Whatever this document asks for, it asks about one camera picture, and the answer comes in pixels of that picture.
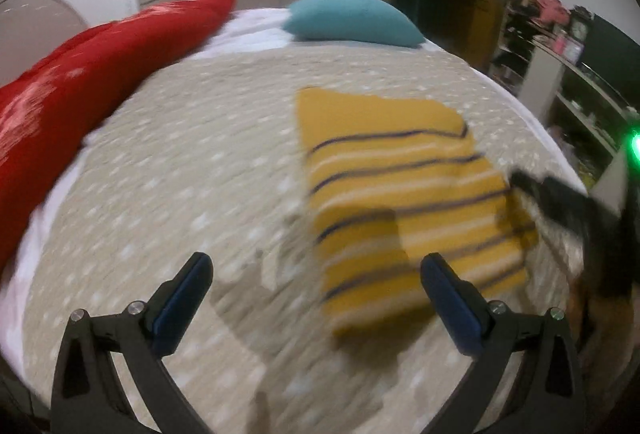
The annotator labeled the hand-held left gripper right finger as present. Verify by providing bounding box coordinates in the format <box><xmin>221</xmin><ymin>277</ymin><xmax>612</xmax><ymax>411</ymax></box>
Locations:
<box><xmin>420</xmin><ymin>253</ymin><xmax>589</xmax><ymax>434</ymax></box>

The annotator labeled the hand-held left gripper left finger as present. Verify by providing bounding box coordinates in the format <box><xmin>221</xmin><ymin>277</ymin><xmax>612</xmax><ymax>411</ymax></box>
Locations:
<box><xmin>50</xmin><ymin>251</ymin><xmax>216</xmax><ymax>434</ymax></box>

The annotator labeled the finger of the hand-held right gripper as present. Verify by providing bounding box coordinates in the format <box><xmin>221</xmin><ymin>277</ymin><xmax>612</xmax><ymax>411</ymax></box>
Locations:
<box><xmin>510</xmin><ymin>169</ymin><xmax>602</xmax><ymax>241</ymax></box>

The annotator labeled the yellow striped sweater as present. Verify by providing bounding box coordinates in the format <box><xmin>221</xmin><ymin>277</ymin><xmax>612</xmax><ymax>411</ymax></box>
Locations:
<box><xmin>295</xmin><ymin>86</ymin><xmax>541</xmax><ymax>338</ymax></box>

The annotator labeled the white shelf unit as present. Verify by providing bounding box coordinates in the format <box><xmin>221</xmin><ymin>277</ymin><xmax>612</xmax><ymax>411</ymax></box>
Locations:
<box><xmin>530</xmin><ymin>36</ymin><xmax>636</xmax><ymax>195</ymax></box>

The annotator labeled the beige spotted blanket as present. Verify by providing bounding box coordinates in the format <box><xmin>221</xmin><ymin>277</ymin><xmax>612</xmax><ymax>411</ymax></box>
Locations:
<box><xmin>10</xmin><ymin>39</ymin><xmax>591</xmax><ymax>434</ymax></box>

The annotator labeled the pink box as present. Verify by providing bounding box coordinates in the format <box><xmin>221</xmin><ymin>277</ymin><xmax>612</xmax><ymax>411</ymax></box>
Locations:
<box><xmin>557</xmin><ymin>36</ymin><xmax>584</xmax><ymax>65</ymax></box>

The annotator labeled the cluttered storage rack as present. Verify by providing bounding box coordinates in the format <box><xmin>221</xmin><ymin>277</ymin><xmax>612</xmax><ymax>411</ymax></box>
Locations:
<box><xmin>487</xmin><ymin>0</ymin><xmax>596</xmax><ymax>95</ymax></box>

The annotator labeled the round clock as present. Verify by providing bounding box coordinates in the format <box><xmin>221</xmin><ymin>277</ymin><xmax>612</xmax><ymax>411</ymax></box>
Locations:
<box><xmin>570</xmin><ymin>16</ymin><xmax>592</xmax><ymax>43</ymax></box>

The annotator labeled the pink cloth pile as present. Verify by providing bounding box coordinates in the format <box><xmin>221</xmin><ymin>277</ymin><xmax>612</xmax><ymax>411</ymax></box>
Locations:
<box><xmin>520</xmin><ymin>0</ymin><xmax>571</xmax><ymax>25</ymax></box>

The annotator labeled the red patterned blanket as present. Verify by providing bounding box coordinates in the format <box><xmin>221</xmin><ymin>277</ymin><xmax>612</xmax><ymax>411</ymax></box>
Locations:
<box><xmin>0</xmin><ymin>0</ymin><xmax>237</xmax><ymax>268</ymax></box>

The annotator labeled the teal pillow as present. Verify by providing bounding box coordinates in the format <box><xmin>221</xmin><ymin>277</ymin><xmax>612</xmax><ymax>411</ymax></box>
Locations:
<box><xmin>282</xmin><ymin>0</ymin><xmax>426</xmax><ymax>49</ymax></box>

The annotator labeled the white bed sheet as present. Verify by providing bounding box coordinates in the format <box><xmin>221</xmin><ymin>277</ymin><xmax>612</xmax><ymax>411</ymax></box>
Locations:
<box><xmin>0</xmin><ymin>6</ymin><xmax>591</xmax><ymax>395</ymax></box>

